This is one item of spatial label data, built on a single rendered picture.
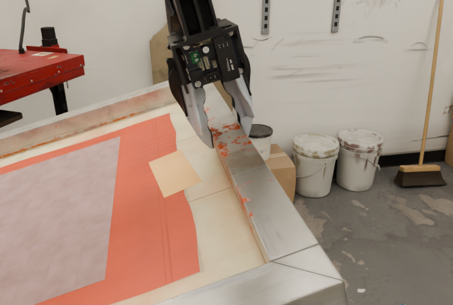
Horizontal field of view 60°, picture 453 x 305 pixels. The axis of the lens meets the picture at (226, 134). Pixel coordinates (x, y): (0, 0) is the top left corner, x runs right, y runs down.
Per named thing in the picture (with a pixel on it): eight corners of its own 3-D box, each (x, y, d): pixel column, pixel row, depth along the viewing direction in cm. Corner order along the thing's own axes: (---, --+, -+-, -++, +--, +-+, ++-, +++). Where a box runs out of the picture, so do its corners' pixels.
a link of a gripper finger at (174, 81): (174, 118, 48) (163, 46, 44) (172, 114, 49) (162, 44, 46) (212, 113, 49) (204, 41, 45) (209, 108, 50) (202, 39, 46)
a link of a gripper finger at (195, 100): (194, 167, 46) (185, 92, 42) (189, 147, 51) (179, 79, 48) (220, 163, 46) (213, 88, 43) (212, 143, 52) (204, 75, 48)
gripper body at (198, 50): (185, 101, 41) (145, -18, 36) (178, 80, 49) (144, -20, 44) (254, 79, 41) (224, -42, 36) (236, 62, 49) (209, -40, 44)
